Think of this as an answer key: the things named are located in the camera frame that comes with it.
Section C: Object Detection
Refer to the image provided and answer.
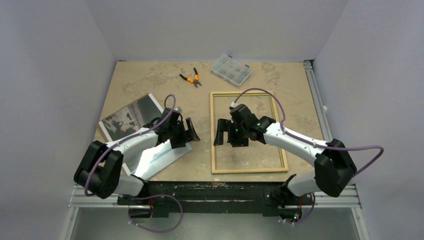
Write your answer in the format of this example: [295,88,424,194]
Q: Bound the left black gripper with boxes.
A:
[168,119,198,150]

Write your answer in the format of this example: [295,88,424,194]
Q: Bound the green wooden picture frame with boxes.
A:
[209,90,289,175]

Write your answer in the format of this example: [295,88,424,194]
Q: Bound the glossy photo print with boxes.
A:
[96,93,192,180]

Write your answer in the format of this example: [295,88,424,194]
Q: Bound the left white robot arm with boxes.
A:
[73,107,201,205]

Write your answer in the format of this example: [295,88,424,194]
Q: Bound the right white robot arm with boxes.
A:
[213,104,357,204]

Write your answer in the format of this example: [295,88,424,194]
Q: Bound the orange black pliers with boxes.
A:
[179,67,202,88]

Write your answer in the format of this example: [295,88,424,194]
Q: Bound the clear plastic organizer box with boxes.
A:
[210,54,253,88]

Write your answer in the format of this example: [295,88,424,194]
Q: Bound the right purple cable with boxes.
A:
[230,87,385,226]

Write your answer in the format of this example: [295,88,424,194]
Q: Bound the purple cable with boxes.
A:
[230,87,385,226]
[84,94,184,234]

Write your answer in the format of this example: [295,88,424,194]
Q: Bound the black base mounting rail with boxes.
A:
[117,181,313,222]

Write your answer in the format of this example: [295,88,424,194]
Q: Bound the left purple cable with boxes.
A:
[84,94,184,234]

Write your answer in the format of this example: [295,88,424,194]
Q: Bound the aluminium extrusion frame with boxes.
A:
[61,59,370,240]

